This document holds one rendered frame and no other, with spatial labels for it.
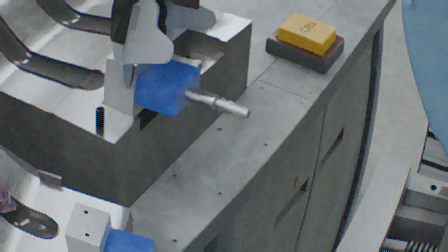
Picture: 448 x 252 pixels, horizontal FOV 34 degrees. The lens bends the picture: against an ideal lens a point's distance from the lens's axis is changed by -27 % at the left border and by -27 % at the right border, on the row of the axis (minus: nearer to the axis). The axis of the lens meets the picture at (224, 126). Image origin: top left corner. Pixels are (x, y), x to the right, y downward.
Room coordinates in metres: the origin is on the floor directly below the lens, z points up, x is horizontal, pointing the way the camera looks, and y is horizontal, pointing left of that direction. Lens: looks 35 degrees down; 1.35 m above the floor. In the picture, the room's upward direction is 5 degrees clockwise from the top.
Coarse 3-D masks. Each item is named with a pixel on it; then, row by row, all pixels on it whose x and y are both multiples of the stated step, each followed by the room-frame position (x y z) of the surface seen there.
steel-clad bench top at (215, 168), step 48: (240, 0) 1.08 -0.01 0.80; (288, 0) 1.10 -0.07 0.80; (336, 0) 1.14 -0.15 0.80; (384, 0) 1.19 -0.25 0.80; (240, 96) 0.83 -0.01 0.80; (288, 96) 0.84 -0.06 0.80; (0, 144) 0.70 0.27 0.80; (192, 144) 0.75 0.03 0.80; (240, 144) 0.75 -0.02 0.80; (192, 192) 0.67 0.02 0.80; (192, 240) 0.60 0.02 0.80
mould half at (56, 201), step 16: (0, 160) 0.58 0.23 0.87; (0, 176) 0.55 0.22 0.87; (16, 176) 0.57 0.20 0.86; (32, 176) 0.58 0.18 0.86; (16, 192) 0.55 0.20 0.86; (32, 192) 0.56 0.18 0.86; (48, 192) 0.57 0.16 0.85; (64, 192) 0.57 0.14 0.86; (48, 208) 0.54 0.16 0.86; (64, 208) 0.55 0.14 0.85; (112, 208) 0.56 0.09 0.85; (128, 208) 0.57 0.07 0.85; (0, 224) 0.49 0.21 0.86; (64, 224) 0.52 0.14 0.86; (112, 224) 0.54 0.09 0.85; (128, 224) 0.55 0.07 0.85; (0, 240) 0.47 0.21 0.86; (16, 240) 0.48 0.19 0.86; (32, 240) 0.49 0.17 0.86; (48, 240) 0.49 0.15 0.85; (64, 240) 0.50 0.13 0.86
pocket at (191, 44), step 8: (184, 32) 0.81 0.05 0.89; (192, 32) 0.81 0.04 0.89; (200, 32) 0.81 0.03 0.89; (176, 40) 0.80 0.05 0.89; (184, 40) 0.81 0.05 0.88; (192, 40) 0.81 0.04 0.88; (200, 40) 0.81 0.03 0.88; (208, 40) 0.81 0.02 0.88; (216, 40) 0.80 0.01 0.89; (176, 48) 0.80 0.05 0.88; (184, 48) 0.81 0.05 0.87; (192, 48) 0.81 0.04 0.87; (200, 48) 0.81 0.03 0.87; (208, 48) 0.81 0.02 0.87; (216, 48) 0.80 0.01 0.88; (224, 48) 0.79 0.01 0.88; (184, 56) 0.80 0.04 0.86; (192, 56) 0.80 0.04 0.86; (200, 56) 0.80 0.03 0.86; (208, 56) 0.80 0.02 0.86; (216, 56) 0.79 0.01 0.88; (208, 64) 0.77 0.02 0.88
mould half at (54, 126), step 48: (0, 0) 0.85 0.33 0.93; (96, 0) 0.91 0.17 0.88; (48, 48) 0.79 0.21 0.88; (96, 48) 0.78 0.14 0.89; (240, 48) 0.82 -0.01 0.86; (0, 96) 0.69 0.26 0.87; (48, 96) 0.68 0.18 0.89; (96, 96) 0.68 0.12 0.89; (48, 144) 0.65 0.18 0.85; (96, 144) 0.62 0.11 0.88; (144, 144) 0.66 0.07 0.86; (96, 192) 0.62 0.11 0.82; (144, 192) 0.66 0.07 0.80
